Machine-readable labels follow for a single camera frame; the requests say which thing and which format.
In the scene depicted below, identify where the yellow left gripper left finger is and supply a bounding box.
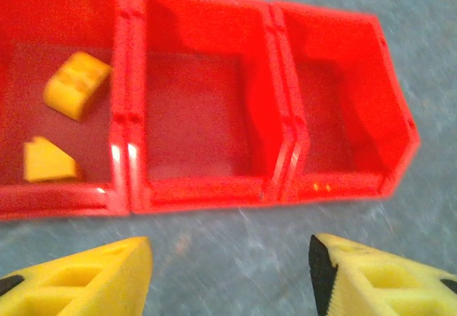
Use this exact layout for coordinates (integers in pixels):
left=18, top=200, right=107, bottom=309
left=0, top=236, right=154, bottom=316

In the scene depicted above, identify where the red plastic bin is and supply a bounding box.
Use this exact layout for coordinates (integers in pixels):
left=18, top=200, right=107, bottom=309
left=0, top=0, right=135, bottom=220
left=271, top=0, right=421, bottom=205
left=128, top=0, right=304, bottom=213

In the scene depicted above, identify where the yellow sloped lego brick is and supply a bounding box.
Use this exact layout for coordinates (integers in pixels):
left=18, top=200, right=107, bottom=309
left=23, top=136, right=80, bottom=183

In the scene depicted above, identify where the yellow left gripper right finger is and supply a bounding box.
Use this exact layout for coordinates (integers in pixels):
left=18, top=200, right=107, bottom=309
left=308, top=233, right=457, bottom=316

